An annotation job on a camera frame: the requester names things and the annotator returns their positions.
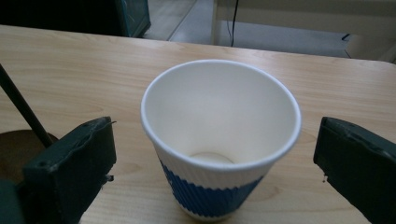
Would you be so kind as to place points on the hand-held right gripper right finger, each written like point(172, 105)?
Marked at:
point(361, 165)

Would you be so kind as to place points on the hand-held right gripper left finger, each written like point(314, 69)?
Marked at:
point(68, 168)

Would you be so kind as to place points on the blue banded paper cup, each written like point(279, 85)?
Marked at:
point(218, 112)

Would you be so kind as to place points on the dark cabinet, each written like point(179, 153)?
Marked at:
point(77, 15)

